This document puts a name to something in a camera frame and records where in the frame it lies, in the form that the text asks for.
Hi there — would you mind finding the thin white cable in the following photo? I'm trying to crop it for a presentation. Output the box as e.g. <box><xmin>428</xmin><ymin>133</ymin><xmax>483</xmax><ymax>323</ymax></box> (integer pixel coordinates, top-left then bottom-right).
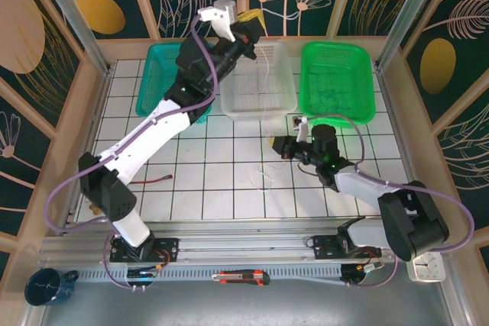
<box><xmin>259</xmin><ymin>7</ymin><xmax>303</xmax><ymax>140</ymax></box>
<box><xmin>250</xmin><ymin>160</ymin><xmax>284</xmax><ymax>192</ymax></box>

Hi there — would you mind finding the thin blue cable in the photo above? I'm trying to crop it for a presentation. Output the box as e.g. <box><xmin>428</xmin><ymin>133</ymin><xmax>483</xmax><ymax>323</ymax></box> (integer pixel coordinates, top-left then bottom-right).
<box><xmin>308</xmin><ymin>68</ymin><xmax>345</xmax><ymax>109</ymax></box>
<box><xmin>316</xmin><ymin>87</ymin><xmax>362</xmax><ymax>111</ymax></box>

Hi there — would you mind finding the white perforated plastic basket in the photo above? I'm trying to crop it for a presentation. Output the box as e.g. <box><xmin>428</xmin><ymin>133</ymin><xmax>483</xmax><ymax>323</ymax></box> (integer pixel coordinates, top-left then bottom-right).
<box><xmin>218</xmin><ymin>40</ymin><xmax>299</xmax><ymax>123</ymax></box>

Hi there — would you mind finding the teal perforated plastic basket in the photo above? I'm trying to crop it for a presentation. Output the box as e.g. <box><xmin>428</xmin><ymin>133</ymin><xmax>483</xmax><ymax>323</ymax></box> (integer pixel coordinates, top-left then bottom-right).
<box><xmin>135</xmin><ymin>42</ymin><xmax>215</xmax><ymax>119</ymax></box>

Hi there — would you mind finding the green perforated plastic basket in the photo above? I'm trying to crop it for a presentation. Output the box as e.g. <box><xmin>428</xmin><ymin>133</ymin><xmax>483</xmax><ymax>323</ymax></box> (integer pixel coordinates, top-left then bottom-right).
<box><xmin>300</xmin><ymin>40</ymin><xmax>376</xmax><ymax>125</ymax></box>

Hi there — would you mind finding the small controller board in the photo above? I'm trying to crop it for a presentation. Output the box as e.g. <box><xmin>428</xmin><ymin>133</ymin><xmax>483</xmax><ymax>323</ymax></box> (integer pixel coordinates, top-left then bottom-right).
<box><xmin>125</xmin><ymin>266</ymin><xmax>161</xmax><ymax>291</ymax></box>
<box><xmin>339</xmin><ymin>263</ymin><xmax>387</xmax><ymax>288</ymax></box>

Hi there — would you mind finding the orange black utility knife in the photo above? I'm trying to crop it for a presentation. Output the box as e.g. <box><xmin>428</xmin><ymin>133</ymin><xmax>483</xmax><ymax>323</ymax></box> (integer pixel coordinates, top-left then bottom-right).
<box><xmin>211</xmin><ymin>269</ymin><xmax>271</xmax><ymax>288</ymax></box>

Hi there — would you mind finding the white square clock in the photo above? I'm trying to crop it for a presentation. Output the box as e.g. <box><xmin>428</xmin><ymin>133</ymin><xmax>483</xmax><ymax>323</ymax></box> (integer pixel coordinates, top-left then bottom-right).
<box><xmin>406</xmin><ymin>251</ymin><xmax>447</xmax><ymax>283</ymax></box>

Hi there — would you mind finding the dark blue mug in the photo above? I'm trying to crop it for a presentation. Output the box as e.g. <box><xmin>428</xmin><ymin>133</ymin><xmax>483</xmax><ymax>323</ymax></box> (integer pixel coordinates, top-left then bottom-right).
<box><xmin>24</xmin><ymin>267</ymin><xmax>80</xmax><ymax>307</ymax></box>

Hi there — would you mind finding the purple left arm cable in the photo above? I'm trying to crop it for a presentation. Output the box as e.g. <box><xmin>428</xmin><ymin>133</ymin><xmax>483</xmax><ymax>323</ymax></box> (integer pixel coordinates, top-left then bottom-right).
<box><xmin>45</xmin><ymin>15</ymin><xmax>219</xmax><ymax>291</ymax></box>

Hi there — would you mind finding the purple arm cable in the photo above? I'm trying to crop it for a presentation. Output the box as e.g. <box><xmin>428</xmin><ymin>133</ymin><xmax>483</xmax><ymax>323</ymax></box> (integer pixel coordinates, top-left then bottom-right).
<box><xmin>304</xmin><ymin>113</ymin><xmax>476</xmax><ymax>289</ymax></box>
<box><xmin>45</xmin><ymin>15</ymin><xmax>219</xmax><ymax>291</ymax></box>

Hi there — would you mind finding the thin black gripper wire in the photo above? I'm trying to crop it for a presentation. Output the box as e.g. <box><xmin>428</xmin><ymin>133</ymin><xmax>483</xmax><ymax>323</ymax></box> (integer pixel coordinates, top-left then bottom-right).
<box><xmin>296</xmin><ymin>161</ymin><xmax>320</xmax><ymax>178</ymax></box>

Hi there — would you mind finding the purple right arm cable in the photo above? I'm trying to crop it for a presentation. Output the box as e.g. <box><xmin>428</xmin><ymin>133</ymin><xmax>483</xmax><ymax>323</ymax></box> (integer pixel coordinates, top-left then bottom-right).
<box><xmin>304</xmin><ymin>113</ymin><xmax>476</xmax><ymax>289</ymax></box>

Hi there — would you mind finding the grey table side rail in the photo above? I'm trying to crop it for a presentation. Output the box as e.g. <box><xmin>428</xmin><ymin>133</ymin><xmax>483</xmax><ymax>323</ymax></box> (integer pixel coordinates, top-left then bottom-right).
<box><xmin>57</xmin><ymin>68</ymin><xmax>114</xmax><ymax>237</ymax></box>
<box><xmin>376</xmin><ymin>68</ymin><xmax>435</xmax><ymax>228</ymax></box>

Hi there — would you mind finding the aluminium mounting rail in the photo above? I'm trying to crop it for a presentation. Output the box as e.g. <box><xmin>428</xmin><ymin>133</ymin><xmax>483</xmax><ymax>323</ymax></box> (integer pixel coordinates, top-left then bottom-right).
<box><xmin>37</xmin><ymin>215</ymin><xmax>450</xmax><ymax>266</ymax></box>

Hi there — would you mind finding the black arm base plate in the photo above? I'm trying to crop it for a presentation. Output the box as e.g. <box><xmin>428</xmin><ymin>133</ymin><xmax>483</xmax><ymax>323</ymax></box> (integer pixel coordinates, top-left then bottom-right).
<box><xmin>313</xmin><ymin>234</ymin><xmax>383</xmax><ymax>262</ymax></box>
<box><xmin>109</xmin><ymin>237</ymin><xmax>180</xmax><ymax>264</ymax></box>

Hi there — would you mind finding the aluminium frame post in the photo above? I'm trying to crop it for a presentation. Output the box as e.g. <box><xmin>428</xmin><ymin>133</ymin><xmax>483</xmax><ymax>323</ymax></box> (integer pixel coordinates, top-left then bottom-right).
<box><xmin>373</xmin><ymin>0</ymin><xmax>447</xmax><ymax>72</ymax></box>
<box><xmin>32</xmin><ymin>0</ymin><xmax>112</xmax><ymax>75</ymax></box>

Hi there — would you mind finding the white flat cable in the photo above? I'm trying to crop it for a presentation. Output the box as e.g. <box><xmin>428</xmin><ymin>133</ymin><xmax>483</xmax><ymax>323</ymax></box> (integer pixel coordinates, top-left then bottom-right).
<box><xmin>267</xmin><ymin>274</ymin><xmax>347</xmax><ymax>287</ymax></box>

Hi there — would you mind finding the grey slotted cable duct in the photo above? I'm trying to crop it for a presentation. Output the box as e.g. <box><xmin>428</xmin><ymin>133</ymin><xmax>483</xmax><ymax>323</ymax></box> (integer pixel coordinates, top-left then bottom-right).
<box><xmin>78</xmin><ymin>264</ymin><xmax>345</xmax><ymax>284</ymax></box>

